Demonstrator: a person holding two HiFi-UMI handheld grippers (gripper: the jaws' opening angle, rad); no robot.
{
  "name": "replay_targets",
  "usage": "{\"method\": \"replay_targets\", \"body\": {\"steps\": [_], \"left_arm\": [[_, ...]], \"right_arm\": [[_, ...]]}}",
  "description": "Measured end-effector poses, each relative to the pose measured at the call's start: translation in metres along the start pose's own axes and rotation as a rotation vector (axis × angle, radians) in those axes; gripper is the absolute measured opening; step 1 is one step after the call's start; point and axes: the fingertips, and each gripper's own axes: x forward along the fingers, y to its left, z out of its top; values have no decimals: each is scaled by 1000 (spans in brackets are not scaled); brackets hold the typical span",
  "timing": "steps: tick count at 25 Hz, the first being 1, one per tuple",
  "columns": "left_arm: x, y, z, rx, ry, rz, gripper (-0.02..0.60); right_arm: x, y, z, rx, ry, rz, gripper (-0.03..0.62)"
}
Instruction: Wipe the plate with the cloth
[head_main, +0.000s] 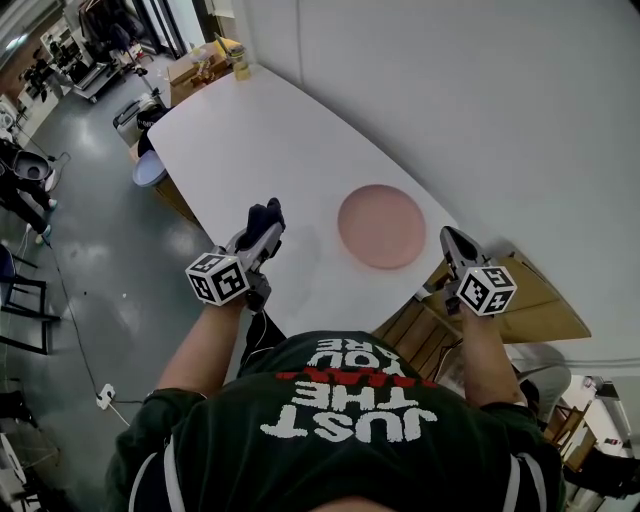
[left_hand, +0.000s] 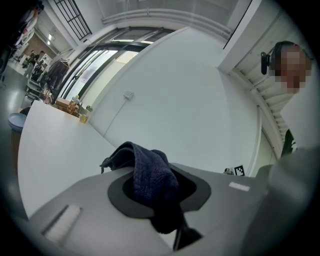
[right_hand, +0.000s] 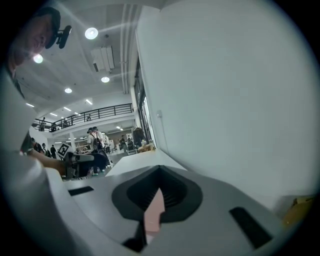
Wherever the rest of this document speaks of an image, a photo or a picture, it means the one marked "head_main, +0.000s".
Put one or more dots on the person's right forearm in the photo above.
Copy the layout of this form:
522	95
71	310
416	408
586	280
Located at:
485	360

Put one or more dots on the big pink plate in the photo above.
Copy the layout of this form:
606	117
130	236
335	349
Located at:
382	227

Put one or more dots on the grey suitcase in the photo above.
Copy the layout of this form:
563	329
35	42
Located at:
130	117

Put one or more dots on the black flat cart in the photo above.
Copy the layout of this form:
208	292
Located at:
97	82

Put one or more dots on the glass jar with yellow liquid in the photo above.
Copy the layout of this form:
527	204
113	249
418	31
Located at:
241	67

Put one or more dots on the brown cardboard box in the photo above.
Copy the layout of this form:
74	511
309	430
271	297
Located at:
175	200

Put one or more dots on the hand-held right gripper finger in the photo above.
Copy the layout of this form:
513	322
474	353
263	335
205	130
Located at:
475	252
452	260

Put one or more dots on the white power strip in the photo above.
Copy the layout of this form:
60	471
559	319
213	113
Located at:
106	396

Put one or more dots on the large flat cardboard sheet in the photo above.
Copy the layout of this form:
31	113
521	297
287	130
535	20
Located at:
545	310

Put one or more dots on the person's left forearm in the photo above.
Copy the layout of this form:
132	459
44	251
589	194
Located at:
200	350

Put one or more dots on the grey armchair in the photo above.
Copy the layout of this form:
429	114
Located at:
550	380

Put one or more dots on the open cardboard box with clutter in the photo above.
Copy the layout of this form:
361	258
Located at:
195	75

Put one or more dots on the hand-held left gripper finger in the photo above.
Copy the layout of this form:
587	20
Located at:
235	250
270	245

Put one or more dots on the wooden rack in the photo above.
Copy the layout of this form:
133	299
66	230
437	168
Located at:
572	435

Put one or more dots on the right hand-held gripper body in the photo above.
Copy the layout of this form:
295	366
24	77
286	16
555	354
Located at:
487	292

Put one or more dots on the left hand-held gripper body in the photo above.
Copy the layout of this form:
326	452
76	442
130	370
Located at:
220	280

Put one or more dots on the black metal stool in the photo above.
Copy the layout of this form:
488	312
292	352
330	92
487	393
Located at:
30	310

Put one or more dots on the wooden slat pallet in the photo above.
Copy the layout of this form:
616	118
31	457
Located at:
415	335

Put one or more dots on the dark blue cloth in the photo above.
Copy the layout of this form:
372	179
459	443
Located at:
265	217

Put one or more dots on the person's dark green shirt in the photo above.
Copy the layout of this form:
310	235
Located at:
325	475

